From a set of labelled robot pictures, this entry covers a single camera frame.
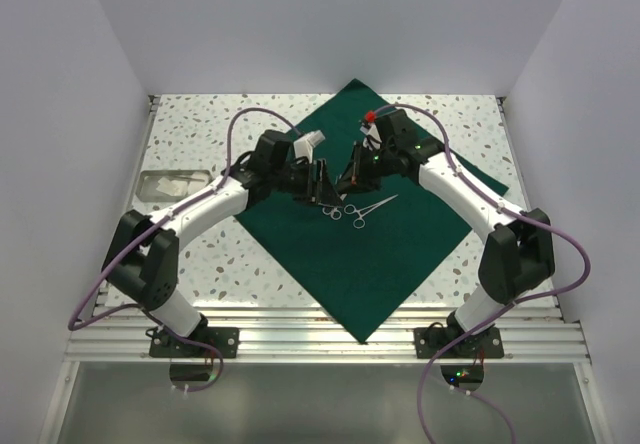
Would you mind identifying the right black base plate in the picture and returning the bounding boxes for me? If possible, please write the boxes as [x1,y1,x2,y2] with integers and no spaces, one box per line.
[413,322,505,359]

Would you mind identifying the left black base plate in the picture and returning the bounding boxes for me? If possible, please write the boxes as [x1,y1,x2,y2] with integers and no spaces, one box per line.
[145,327,240,359]

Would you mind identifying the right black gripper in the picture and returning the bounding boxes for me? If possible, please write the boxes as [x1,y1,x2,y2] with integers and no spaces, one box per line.
[335,141,396,195]

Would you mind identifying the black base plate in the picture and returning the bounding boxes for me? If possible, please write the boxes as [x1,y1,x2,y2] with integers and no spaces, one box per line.
[145,327,240,359]
[413,322,505,359]

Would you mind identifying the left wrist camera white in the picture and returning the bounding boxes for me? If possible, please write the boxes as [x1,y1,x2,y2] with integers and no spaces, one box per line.
[293,130,325,162]

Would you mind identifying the steel surgical scissors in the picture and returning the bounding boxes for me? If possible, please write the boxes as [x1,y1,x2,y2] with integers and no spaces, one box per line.
[322,207,342,221]

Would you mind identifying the green surgical drape cloth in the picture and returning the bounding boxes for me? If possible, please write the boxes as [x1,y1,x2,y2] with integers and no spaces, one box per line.
[234,78,512,345]

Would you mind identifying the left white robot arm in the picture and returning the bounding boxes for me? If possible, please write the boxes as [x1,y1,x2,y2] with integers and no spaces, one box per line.
[103,130,341,357]

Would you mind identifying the steel scalpel handle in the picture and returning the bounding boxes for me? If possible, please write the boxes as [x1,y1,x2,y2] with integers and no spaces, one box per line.
[174,173,210,183]

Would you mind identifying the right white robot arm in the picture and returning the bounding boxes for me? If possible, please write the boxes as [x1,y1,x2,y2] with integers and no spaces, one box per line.
[337,110,555,357]

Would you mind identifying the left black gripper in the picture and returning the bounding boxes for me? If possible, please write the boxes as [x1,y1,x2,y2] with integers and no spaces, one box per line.
[269,157,343,207]

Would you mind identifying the right wrist camera red-capped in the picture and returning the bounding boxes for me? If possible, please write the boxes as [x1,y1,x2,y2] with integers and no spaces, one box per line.
[361,111,382,150]

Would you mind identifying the steel hemostat forceps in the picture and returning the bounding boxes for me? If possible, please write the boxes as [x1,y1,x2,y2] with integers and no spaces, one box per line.
[343,195,397,230]

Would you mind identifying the steel instrument tray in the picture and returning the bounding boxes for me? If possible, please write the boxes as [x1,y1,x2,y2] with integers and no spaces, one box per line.
[135,170,213,203]

